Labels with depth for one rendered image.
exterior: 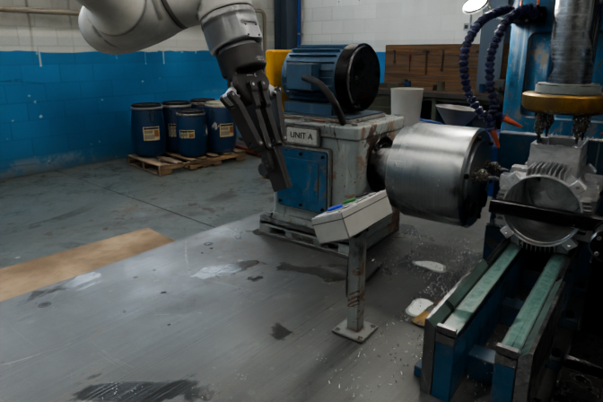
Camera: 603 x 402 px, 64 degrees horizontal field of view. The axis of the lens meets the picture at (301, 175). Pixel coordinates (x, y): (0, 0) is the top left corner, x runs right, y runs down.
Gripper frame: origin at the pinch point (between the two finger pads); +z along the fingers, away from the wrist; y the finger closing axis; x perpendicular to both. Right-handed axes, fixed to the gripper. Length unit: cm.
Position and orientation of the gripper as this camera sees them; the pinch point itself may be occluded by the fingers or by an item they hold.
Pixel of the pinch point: (276, 169)
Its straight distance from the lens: 78.7
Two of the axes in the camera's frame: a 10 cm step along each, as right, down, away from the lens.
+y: 5.9, -2.0, 7.8
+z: 3.1, 9.5, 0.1
